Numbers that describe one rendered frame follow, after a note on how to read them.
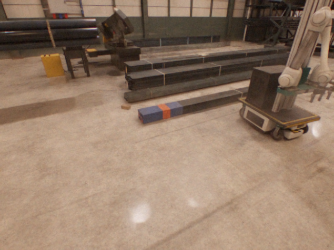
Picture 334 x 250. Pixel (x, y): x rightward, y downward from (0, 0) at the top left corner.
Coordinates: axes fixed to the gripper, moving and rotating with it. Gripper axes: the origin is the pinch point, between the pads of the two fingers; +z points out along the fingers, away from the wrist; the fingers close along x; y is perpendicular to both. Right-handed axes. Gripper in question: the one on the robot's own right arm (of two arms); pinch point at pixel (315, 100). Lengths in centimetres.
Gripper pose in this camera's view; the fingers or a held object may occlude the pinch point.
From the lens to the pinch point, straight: 264.4
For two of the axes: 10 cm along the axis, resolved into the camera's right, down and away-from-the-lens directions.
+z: 0.0, 8.6, 5.1
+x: -9.4, 1.7, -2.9
